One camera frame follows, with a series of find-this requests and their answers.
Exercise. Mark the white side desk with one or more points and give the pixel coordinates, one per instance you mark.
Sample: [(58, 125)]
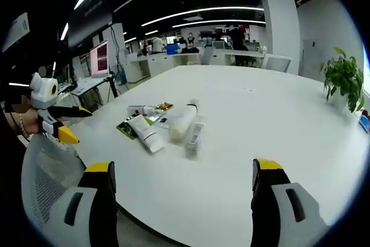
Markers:
[(86, 85)]

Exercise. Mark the potted green plant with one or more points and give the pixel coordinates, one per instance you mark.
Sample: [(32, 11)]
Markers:
[(344, 79)]

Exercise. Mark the grey mesh office chair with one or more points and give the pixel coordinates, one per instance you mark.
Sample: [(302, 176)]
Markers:
[(46, 177)]

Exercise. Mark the long white office desk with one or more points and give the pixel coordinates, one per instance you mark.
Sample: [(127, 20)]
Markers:
[(162, 60)]

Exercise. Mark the small white skincare jar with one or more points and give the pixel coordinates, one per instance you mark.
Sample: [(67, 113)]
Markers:
[(150, 111)]

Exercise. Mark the gold skincare sachet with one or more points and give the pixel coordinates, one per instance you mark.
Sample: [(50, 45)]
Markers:
[(165, 106)]

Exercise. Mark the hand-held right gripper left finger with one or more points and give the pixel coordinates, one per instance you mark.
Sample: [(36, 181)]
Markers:
[(86, 206)]

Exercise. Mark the blue storage bin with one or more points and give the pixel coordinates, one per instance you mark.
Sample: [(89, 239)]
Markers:
[(172, 48)]

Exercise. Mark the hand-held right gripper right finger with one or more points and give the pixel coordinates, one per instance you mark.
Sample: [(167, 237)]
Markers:
[(277, 200)]

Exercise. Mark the blue packet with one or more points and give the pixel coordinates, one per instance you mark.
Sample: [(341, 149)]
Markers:
[(364, 121)]

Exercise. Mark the person's left hand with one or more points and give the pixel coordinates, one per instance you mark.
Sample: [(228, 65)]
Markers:
[(30, 122)]

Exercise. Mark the large white skincare bottle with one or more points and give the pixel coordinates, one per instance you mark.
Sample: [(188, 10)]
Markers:
[(182, 119)]

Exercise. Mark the white skincare tube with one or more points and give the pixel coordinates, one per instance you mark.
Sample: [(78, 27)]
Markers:
[(146, 134)]

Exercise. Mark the dark green skincare sachet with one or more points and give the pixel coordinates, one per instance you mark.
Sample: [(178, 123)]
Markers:
[(125, 129)]

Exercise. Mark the small white red skincare box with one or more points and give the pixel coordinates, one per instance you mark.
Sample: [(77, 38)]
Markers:
[(136, 110)]

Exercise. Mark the light green skincare sachet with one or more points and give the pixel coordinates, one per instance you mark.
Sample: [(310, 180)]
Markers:
[(153, 118)]

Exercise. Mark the clear skincare packet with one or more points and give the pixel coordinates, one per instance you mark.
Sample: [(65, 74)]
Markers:
[(166, 121)]

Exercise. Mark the pink lit monitor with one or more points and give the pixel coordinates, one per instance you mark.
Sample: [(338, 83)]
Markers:
[(99, 59)]

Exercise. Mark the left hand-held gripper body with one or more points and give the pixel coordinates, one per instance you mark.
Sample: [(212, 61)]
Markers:
[(43, 93)]

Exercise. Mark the white office chair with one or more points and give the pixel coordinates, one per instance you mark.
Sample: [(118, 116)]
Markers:
[(276, 62)]

